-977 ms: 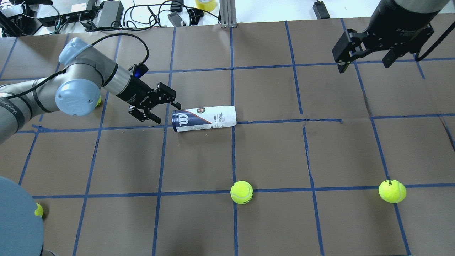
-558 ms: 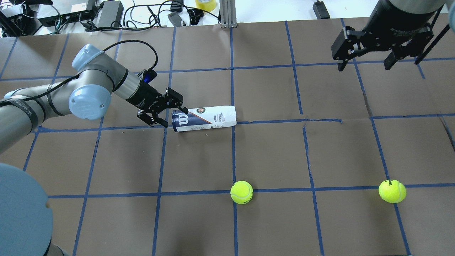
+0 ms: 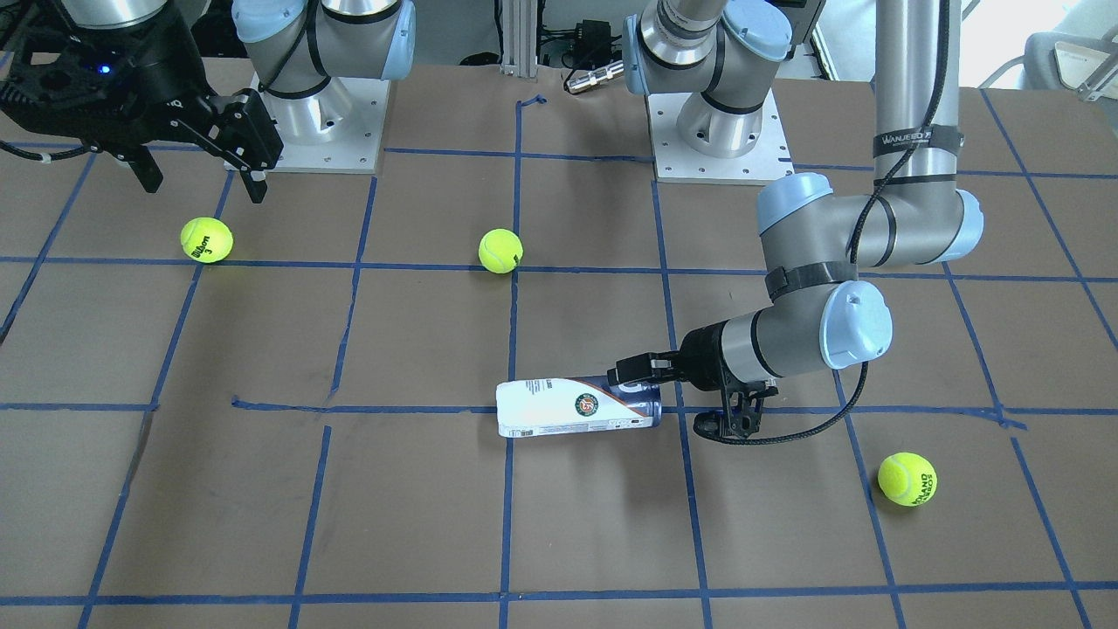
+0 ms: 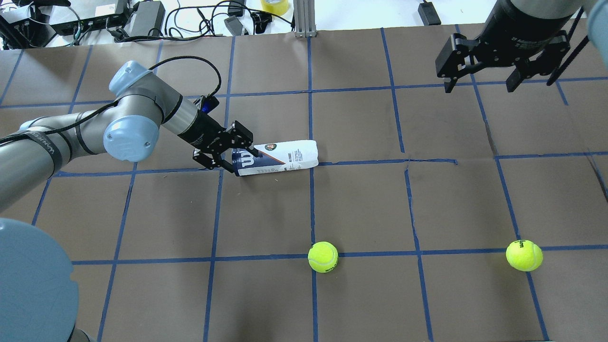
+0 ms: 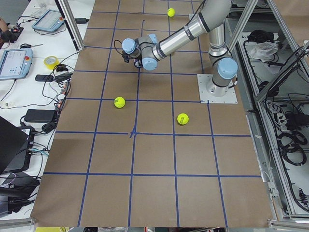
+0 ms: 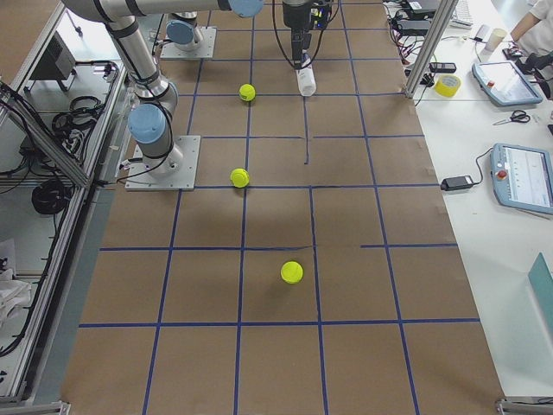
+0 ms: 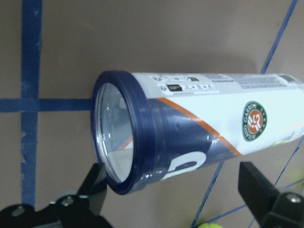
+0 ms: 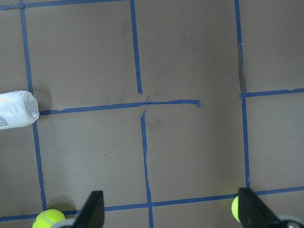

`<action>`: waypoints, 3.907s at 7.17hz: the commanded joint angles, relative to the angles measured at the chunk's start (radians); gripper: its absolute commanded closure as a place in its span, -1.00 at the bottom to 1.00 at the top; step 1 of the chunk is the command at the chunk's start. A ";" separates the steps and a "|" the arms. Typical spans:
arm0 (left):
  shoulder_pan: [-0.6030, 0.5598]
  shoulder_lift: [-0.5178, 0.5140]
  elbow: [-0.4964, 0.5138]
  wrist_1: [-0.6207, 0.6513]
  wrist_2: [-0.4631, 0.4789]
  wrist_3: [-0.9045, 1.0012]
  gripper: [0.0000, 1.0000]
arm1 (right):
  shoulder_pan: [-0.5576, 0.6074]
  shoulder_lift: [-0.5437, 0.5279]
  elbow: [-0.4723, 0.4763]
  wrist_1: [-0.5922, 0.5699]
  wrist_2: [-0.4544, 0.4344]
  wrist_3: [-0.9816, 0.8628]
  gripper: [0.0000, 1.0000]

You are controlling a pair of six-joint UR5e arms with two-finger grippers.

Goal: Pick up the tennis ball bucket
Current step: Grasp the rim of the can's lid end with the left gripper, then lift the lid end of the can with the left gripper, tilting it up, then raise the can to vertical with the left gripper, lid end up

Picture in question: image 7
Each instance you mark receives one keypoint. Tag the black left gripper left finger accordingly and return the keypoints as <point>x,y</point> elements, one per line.
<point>79,210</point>

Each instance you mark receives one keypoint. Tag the white blue tennis ball can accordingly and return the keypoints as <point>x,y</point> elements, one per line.
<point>148,127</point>

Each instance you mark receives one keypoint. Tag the yellow tennis ball left middle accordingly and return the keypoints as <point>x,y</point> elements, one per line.
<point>209,225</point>

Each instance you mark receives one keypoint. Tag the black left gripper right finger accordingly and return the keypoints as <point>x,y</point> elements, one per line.
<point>270,207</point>

